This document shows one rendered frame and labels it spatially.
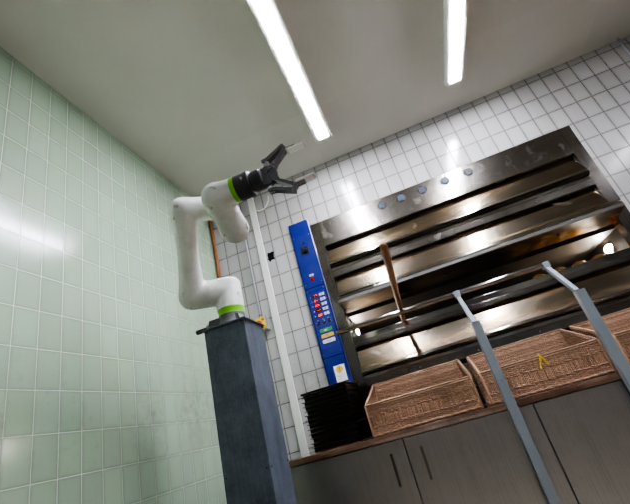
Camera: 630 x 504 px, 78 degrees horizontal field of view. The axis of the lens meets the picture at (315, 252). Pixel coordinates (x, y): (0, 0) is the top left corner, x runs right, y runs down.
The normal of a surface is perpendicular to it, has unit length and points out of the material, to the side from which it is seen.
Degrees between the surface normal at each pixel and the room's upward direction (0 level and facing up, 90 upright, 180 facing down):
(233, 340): 90
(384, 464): 90
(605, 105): 90
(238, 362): 90
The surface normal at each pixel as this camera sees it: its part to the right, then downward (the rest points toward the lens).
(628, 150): -0.30, -0.34
